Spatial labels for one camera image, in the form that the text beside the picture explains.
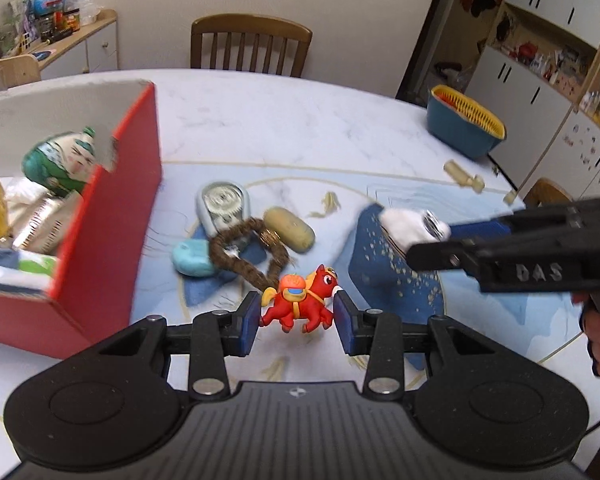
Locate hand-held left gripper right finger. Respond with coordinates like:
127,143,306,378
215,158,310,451
333,291,503,397

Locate red toy horse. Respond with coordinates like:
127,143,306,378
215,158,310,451
260,264,342,333

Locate blue basin yellow colander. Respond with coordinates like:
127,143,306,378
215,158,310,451
426,85,507,158

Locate white lower cabinets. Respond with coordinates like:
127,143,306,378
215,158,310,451
472,45,576,186

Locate red cardboard box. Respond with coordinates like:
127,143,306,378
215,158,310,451
0,80,163,360

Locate beige oblong block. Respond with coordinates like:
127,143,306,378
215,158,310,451
263,206,315,253

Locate dark hanging bag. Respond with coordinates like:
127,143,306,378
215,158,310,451
495,12,516,43

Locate white navy snack packet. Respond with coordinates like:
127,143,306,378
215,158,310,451
0,247,61,296

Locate clear plastic bags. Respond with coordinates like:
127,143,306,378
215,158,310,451
70,0,103,26

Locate dark brown door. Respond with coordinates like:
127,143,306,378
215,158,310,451
395,0,461,106

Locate white sideboard wooden top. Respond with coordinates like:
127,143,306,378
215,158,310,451
30,9,120,78

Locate green doll figurine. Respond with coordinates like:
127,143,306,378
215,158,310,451
21,126,101,198

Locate teal oval soap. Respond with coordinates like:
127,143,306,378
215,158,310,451
172,239,216,277

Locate glass turntable blue print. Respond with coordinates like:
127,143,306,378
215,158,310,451
145,160,588,376

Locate clear brownie packet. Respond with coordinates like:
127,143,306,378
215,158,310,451
12,195,83,256

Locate white sticker-covered cabinet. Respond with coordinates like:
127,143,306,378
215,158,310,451
555,110,600,206

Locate white plush keychain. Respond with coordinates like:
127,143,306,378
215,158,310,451
380,207,452,251

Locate brown bead bracelet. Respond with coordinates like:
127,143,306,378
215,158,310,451
209,216,293,291

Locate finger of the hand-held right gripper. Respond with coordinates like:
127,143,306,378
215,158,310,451
405,237,486,273
447,219,518,241

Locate brown wooden chair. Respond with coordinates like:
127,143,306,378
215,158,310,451
190,14,313,78
522,178,573,208

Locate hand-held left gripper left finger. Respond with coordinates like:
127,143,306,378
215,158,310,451
97,291,262,397

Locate light wooden child chair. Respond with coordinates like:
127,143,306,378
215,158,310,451
0,53,42,93

